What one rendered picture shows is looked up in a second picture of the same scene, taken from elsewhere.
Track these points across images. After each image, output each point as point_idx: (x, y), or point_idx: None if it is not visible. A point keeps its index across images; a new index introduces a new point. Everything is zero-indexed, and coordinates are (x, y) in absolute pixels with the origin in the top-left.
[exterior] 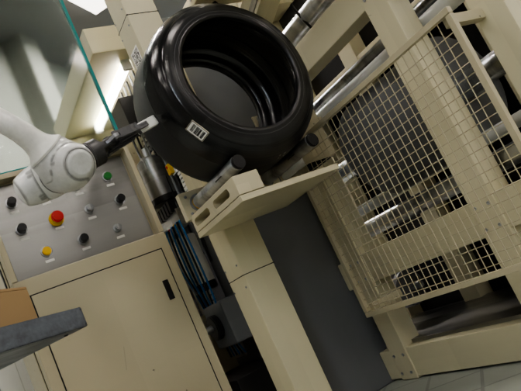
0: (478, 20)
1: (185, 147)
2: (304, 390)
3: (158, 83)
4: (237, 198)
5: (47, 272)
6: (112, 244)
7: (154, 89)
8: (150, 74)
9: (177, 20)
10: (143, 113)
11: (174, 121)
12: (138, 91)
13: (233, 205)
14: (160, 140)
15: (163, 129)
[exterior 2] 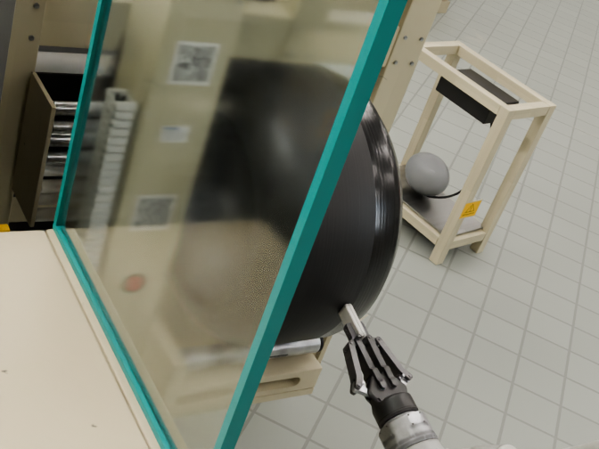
0: None
1: (320, 336)
2: None
3: (389, 270)
4: (307, 390)
5: None
6: None
7: (384, 278)
8: (390, 255)
9: (395, 152)
10: (331, 290)
11: (361, 316)
12: (343, 255)
13: (291, 395)
14: (312, 325)
15: (337, 320)
